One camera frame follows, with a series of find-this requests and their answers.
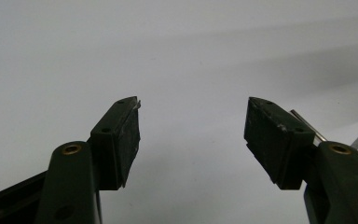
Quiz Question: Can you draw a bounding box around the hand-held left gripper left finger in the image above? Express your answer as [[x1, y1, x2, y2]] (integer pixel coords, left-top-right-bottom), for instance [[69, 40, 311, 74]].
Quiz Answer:
[[34, 95, 142, 224]]

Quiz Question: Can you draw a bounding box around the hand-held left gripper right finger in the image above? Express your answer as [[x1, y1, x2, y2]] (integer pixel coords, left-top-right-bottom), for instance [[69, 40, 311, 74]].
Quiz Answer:
[[243, 96, 358, 224]]

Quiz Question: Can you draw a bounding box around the clear acrylic photo frame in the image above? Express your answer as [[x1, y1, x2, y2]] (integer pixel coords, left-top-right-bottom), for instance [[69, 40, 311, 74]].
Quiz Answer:
[[290, 108, 358, 151]]

